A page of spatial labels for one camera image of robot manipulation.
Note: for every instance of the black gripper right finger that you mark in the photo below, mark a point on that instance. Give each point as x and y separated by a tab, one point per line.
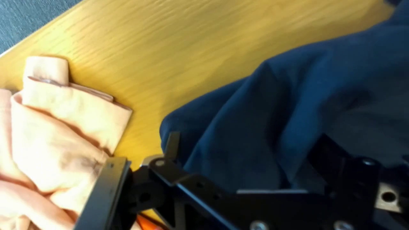
358	192

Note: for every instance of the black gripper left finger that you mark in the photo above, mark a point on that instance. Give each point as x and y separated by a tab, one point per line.
107	196

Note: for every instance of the black shirt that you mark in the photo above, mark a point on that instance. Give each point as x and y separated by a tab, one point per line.
298	106

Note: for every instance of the red orange cloth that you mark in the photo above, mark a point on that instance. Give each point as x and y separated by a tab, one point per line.
148	224

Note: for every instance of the peach cloth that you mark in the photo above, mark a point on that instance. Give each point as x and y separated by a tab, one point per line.
55	141

